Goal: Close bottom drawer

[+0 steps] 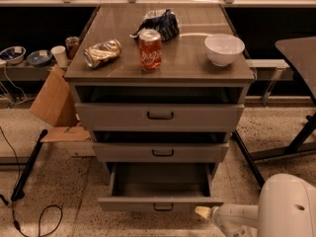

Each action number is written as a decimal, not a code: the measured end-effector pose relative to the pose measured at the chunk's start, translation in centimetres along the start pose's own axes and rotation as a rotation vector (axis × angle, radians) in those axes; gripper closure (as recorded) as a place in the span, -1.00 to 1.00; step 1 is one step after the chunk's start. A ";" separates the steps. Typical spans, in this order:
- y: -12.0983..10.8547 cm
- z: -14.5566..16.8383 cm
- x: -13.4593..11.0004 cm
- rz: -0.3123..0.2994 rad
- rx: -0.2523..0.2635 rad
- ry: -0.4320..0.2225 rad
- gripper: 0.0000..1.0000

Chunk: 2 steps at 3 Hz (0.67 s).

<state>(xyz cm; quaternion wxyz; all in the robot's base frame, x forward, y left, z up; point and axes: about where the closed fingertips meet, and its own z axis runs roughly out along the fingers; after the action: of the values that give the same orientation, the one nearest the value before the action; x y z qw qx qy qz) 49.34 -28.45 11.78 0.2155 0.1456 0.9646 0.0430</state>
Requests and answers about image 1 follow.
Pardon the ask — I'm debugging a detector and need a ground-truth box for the grey bottom drawer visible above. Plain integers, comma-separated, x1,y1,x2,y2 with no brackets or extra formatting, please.
99,163,222,212

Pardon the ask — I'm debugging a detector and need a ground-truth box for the grey drawer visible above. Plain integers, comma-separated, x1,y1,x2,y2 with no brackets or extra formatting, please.
99,163,222,212
93,143,228,163
75,103,244,132

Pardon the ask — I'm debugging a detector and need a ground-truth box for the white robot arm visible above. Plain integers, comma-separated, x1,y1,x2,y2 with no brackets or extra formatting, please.
195,174,316,237

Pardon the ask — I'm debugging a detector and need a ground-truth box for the grey middle drawer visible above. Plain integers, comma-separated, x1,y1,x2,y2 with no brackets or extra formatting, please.
93,143,228,163

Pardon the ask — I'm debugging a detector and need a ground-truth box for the grey drawer cabinet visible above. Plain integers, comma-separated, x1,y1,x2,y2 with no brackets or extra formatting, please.
65,4,254,178

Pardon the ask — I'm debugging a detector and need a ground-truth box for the grey top drawer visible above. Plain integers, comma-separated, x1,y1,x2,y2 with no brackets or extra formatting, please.
75,103,244,132

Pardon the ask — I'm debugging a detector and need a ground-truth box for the black right table leg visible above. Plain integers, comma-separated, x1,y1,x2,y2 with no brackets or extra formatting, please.
233,130,265,188

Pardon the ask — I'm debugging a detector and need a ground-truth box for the black table leg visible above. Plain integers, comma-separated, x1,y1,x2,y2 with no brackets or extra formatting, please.
11,129,47,201
233,130,265,188

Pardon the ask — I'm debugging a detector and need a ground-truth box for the white bowl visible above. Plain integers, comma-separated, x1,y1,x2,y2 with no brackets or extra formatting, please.
204,34,245,66

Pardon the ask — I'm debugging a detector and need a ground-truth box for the red soda can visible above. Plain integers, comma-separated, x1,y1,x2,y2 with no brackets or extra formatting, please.
139,29,162,71

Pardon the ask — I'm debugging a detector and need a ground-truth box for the brown cardboard box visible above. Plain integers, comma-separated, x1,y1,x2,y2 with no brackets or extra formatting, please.
30,65,90,142

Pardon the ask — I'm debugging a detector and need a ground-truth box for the black left table leg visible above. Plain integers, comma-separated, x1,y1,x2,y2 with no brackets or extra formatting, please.
11,129,47,201

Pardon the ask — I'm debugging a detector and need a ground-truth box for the crushed gold can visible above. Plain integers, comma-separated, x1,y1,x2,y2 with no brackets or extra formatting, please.
83,39,121,69

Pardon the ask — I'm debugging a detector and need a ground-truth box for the crumpled blue chip bag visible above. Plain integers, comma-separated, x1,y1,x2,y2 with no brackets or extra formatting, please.
130,9,180,41

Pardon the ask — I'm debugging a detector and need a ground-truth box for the brown glass jar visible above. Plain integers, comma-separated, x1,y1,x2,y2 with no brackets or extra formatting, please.
65,37,80,59

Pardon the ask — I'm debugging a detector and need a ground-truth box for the white paper cup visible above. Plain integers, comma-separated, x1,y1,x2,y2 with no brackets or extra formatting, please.
51,45,68,67

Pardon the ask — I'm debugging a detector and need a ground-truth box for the blue bowl right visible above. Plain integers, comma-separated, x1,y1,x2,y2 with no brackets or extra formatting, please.
27,49,52,67

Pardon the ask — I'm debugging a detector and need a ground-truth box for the blue bowl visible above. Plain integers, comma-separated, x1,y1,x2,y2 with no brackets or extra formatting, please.
27,49,52,67
0,46,26,65

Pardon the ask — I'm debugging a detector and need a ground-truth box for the blue bowl left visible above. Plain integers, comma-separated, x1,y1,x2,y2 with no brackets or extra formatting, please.
0,46,26,65

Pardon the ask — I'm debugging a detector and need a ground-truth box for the black floor cable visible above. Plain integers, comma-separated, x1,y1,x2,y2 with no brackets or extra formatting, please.
0,125,64,237

